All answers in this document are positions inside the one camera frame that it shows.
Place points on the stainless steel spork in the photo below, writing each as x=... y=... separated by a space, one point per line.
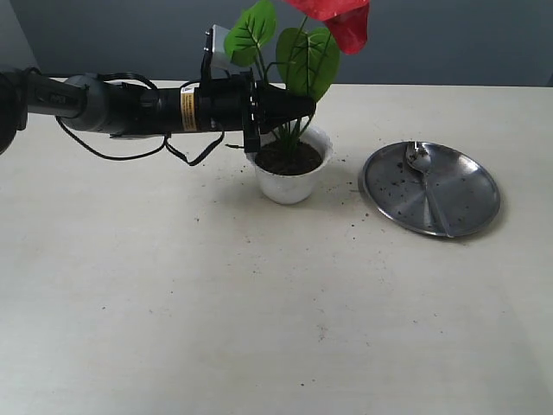
x=419 y=160

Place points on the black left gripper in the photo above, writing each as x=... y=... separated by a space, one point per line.
x=233 y=103

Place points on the dark soil in pot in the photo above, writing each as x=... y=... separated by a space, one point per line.
x=276 y=159

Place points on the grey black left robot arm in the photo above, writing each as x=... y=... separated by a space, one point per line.
x=129 y=106

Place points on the artificial red flower stem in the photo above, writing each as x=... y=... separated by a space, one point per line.
x=306 y=57

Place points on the white scalloped flower pot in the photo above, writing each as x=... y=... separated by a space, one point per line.
x=289 y=190

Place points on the round stainless steel plate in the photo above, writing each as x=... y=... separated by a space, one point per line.
x=464 y=189

